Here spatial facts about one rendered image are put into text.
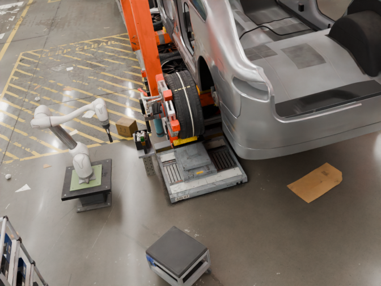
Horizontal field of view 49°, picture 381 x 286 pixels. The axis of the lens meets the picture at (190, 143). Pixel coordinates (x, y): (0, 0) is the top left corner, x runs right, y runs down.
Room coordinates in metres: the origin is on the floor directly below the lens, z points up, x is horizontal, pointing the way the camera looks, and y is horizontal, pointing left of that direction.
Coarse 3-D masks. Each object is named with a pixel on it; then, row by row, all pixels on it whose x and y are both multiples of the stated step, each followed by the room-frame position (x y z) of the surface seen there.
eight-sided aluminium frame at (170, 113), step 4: (160, 84) 3.55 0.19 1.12; (164, 84) 3.54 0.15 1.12; (160, 88) 3.48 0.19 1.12; (160, 100) 3.74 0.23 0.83; (164, 100) 3.35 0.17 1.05; (168, 108) 3.28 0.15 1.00; (172, 108) 3.28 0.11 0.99; (168, 112) 3.26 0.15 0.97; (172, 112) 3.26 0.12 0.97; (168, 116) 3.25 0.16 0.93; (168, 124) 3.59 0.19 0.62; (168, 128) 3.52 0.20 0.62; (172, 132) 3.25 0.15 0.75; (176, 132) 3.25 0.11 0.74; (172, 136) 3.36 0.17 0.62
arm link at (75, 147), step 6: (36, 108) 3.51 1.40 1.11; (42, 108) 3.48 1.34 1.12; (48, 108) 3.55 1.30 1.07; (48, 114) 3.45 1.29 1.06; (54, 126) 3.46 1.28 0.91; (60, 126) 3.51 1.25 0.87; (54, 132) 3.46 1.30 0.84; (60, 132) 3.47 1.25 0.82; (66, 132) 3.52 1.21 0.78; (60, 138) 3.47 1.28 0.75; (66, 138) 3.48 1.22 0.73; (72, 138) 3.52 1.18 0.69; (66, 144) 3.47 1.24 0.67; (72, 144) 3.48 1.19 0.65; (78, 144) 3.52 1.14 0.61; (72, 150) 3.47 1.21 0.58; (78, 150) 3.47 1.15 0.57; (84, 150) 3.49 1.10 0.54; (72, 156) 3.47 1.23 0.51
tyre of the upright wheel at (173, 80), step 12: (180, 72) 3.63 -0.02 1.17; (168, 84) 3.49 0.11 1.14; (180, 84) 3.43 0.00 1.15; (192, 84) 3.41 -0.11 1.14; (180, 96) 3.31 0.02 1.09; (192, 96) 3.31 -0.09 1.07; (180, 108) 3.24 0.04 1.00; (192, 108) 3.25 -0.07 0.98; (180, 120) 3.21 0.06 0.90; (180, 132) 3.28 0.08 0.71; (192, 132) 3.24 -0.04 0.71
